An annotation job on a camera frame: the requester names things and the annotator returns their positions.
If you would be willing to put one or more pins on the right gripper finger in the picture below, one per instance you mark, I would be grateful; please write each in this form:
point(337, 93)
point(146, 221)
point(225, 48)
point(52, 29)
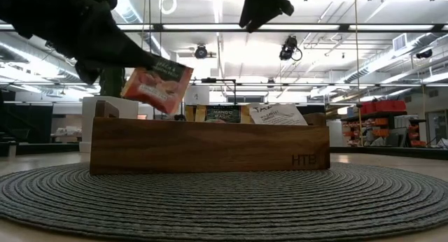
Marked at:
point(260, 7)
point(287, 6)

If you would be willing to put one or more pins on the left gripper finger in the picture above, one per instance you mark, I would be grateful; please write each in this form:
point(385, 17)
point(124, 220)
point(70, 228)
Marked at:
point(129, 49)

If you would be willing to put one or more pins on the red peach tea packet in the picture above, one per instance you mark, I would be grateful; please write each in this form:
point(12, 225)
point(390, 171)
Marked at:
point(154, 88)

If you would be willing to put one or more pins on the yellow mango tea packet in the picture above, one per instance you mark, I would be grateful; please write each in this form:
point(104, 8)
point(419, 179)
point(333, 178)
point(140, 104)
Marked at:
point(190, 113)
point(222, 113)

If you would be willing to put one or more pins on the white orange tea packet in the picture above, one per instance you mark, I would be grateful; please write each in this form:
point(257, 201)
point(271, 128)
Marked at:
point(280, 116)

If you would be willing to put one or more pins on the wooden tea organiser box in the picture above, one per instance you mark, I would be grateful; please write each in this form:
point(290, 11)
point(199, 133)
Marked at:
point(210, 147)

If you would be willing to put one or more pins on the green cactus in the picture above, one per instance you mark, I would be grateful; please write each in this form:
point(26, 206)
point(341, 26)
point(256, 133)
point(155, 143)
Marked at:
point(112, 83)

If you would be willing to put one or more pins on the black ceiling-mounted device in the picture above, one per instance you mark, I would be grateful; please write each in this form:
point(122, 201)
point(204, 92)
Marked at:
point(288, 48)
point(424, 54)
point(201, 52)

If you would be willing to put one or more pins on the LED light bar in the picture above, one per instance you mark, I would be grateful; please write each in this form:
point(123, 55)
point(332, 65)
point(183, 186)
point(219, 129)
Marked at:
point(344, 27)
point(376, 85)

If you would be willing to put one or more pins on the black stand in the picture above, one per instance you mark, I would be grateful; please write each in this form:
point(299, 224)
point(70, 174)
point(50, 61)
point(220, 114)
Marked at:
point(214, 80)

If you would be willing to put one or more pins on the yellow vertical pole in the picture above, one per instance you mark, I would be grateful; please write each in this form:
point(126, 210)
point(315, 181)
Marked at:
point(357, 60)

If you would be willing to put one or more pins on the black background counter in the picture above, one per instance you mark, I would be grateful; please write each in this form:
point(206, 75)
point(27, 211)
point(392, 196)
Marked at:
point(28, 123)

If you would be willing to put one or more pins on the white ceiling vent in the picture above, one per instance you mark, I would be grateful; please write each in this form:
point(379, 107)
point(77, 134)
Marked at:
point(399, 42)

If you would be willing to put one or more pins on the red storage bin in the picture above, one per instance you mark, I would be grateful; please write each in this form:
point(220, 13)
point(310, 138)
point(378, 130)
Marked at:
point(369, 106)
point(392, 105)

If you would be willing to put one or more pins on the white cabinet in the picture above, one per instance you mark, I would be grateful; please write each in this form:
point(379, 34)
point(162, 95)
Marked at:
point(335, 133)

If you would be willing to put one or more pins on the shelf with orange bins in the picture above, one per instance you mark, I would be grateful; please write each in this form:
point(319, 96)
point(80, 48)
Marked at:
point(381, 130)

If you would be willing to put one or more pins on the grey round woven mat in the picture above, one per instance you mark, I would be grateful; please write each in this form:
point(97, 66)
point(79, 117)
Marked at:
point(224, 207)

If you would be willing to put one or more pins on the black aluminium table frame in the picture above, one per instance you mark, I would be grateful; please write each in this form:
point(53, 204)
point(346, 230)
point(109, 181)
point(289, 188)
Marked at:
point(385, 151)

